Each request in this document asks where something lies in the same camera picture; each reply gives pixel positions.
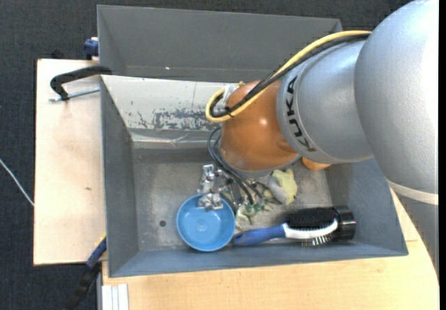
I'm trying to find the orange rounded object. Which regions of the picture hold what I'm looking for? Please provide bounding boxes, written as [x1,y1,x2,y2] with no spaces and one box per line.
[301,156,332,171]

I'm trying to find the pale yellow soft toy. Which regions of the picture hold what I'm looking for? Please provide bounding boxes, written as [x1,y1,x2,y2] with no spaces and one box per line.
[266,168,299,206]

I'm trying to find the grey metal bin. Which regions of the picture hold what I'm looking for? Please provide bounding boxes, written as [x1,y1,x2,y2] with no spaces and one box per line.
[96,4,409,279]

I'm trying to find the pale wood flat board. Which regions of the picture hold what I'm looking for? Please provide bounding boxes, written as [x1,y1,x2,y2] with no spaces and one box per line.
[33,59,107,266]

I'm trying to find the pale cream small toy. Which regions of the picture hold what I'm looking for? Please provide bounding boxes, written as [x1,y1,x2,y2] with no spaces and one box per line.
[235,204,254,231]

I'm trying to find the blue and white brush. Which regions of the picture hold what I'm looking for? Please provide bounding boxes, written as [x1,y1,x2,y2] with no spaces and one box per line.
[232,207,339,247]

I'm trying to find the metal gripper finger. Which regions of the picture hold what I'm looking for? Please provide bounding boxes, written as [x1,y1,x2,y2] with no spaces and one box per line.
[197,192,223,212]
[200,163,224,194]

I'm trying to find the blue bowl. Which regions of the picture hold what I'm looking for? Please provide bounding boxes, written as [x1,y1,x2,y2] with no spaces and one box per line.
[176,194,236,253]

